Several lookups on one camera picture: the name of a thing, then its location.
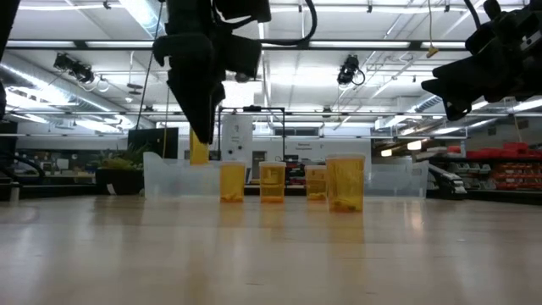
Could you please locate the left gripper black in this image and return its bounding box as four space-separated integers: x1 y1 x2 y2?
152 34 227 146

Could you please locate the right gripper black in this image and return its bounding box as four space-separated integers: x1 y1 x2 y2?
420 8 542 122

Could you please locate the small orange pill bottle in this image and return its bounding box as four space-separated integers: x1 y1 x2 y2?
189 128 210 166

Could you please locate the clear plastic bin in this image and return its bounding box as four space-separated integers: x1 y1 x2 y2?
364 159 430 199
142 151 222 200

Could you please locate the black monitor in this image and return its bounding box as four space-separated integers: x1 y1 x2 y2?
127 126 180 160

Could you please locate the white equipment cabinet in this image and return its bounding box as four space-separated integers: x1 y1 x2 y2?
220 114 254 162

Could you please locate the black stapler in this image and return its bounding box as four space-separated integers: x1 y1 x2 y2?
428 163 468 196

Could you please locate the shelf with red bins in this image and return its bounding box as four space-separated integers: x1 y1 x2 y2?
444 141 542 191

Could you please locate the overhead light bar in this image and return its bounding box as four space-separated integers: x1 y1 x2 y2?
6 39 467 49

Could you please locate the potted green plant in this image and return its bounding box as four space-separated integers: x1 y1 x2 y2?
95 142 150 197

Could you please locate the cluttered background workbench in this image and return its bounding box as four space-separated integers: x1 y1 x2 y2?
16 147 101 187

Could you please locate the yellow hanging connector cable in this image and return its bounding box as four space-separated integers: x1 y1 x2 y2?
426 0 440 59

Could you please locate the black hanging cable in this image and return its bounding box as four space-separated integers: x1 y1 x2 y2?
135 0 165 130

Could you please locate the thin black metal frame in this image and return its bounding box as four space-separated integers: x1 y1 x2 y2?
217 104 286 163

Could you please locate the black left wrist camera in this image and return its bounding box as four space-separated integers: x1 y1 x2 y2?
224 36 263 80

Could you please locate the black hanging ceiling camera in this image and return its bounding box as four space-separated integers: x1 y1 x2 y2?
337 53 366 87

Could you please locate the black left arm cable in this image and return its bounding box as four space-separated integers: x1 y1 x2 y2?
213 0 318 47

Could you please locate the silver ventilation duct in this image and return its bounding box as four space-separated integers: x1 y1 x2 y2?
0 53 141 128

